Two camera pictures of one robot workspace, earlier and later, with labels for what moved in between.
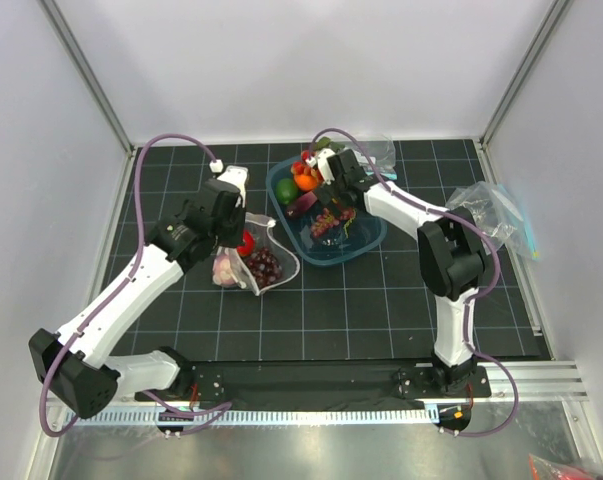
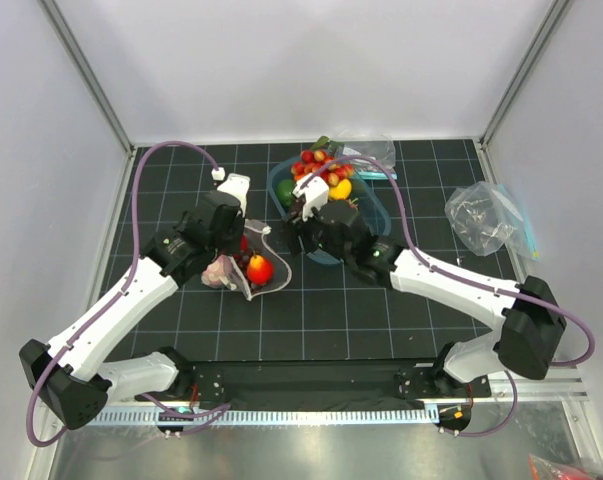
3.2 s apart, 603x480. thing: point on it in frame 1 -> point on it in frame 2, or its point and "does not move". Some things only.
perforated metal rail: (253, 417) does not move
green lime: (286, 191) does not move
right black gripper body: (334, 190) -> (337, 250)
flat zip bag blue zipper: (383, 155) does not move
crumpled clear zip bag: (500, 215) does not move
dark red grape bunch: (264, 267) -> (242, 260)
